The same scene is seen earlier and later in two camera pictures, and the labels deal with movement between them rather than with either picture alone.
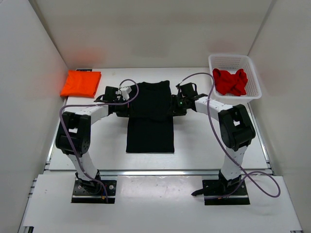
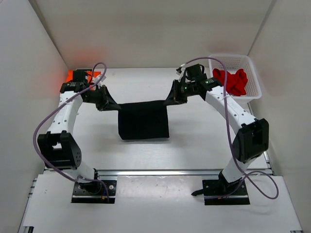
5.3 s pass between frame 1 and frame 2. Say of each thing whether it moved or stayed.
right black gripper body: moved
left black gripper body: moved
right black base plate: stayed
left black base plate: stayed
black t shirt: moved
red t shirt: stayed
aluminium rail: stayed
